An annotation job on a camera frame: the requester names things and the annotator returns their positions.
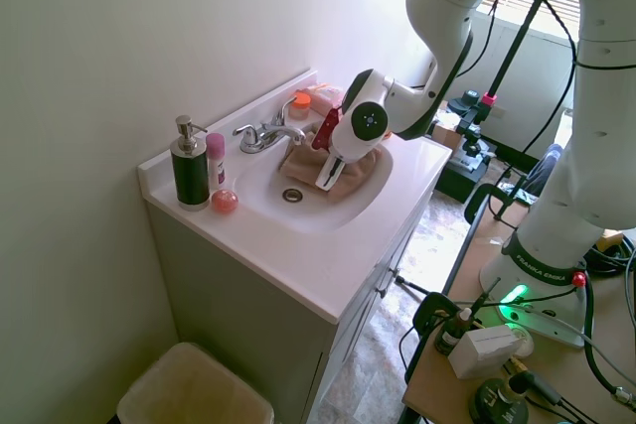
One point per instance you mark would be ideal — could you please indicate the chrome sink drain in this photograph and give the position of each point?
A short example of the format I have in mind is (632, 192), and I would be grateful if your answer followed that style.
(292, 194)

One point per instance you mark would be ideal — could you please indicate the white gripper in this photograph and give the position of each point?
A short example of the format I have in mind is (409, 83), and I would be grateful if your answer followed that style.
(330, 171)

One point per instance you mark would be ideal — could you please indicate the small jar with orange lid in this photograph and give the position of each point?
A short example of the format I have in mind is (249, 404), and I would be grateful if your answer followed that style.
(300, 105)

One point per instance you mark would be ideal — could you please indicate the pink wipes pack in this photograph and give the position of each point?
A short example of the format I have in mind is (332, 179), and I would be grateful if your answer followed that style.
(325, 95)

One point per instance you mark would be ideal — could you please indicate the black round weighted base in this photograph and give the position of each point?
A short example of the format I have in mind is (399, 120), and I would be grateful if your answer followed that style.
(497, 404)

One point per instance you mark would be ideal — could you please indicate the black soap dispenser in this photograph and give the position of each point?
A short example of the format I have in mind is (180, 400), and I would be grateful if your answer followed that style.
(190, 176)

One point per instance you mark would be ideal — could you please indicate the grey vanity cabinet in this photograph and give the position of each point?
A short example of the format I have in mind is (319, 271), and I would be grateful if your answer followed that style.
(223, 285)

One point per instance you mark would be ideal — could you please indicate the brown dropper bottle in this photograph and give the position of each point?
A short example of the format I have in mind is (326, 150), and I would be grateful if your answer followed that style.
(453, 334)

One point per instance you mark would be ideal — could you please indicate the window blinds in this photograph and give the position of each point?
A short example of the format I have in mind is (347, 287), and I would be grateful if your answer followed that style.
(556, 4)

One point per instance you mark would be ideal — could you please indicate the white cardboard box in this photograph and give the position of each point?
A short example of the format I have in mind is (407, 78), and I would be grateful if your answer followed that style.
(484, 352)

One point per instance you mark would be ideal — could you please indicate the white vanity sink top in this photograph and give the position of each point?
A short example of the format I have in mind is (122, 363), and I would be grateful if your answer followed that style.
(308, 255)

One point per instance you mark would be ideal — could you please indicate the beige waffle towel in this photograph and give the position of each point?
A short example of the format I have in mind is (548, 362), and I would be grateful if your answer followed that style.
(353, 176)

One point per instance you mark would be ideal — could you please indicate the beige trash bin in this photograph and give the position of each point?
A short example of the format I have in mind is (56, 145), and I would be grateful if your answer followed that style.
(194, 389)

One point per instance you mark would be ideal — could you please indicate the metal cabinet knob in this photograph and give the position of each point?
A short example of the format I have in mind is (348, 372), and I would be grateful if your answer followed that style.
(397, 276)
(382, 291)

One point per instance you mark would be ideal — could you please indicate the black camera stand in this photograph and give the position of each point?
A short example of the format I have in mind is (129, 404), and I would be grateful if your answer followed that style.
(517, 44)

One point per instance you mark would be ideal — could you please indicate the pink deodorant stick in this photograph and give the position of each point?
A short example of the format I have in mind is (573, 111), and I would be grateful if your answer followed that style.
(216, 156)

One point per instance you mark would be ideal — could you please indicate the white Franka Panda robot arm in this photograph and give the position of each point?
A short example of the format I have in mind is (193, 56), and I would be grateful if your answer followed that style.
(561, 195)

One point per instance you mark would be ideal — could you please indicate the pink round soap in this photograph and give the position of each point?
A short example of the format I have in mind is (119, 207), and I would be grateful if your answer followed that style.
(225, 200)

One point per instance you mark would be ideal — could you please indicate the black equipment case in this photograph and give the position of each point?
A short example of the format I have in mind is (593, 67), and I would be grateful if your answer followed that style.
(467, 176)

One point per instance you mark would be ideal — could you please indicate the red emergency stop knob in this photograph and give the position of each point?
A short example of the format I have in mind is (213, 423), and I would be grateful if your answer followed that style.
(579, 280)

